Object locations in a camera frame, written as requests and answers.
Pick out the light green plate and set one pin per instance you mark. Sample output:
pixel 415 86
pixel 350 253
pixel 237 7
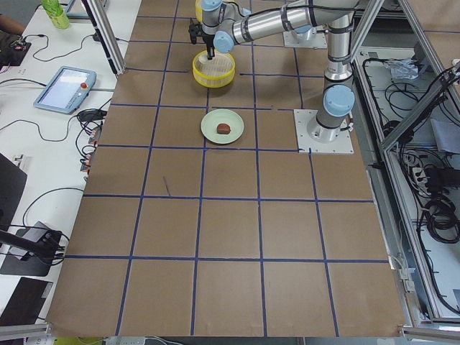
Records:
pixel 213 118

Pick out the aluminium frame post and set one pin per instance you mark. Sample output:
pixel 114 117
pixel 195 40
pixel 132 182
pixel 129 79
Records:
pixel 103 29

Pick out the green bottle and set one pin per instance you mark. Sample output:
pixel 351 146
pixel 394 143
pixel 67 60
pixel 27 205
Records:
pixel 56 13

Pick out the black power brick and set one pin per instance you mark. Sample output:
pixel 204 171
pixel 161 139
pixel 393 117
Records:
pixel 91 115

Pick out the dark red bun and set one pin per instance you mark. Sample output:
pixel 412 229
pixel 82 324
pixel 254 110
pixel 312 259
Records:
pixel 223 129

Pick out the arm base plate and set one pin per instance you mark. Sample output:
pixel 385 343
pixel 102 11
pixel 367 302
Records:
pixel 317 43
pixel 323 143

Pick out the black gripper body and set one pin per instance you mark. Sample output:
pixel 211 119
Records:
pixel 209 40

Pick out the yellow steamer basket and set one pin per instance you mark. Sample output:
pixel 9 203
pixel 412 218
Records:
pixel 217 73
pixel 198 10

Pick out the teach pendant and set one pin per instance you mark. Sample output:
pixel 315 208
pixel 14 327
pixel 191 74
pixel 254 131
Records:
pixel 66 90

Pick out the white bun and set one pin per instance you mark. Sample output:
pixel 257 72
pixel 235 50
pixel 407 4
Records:
pixel 203 58

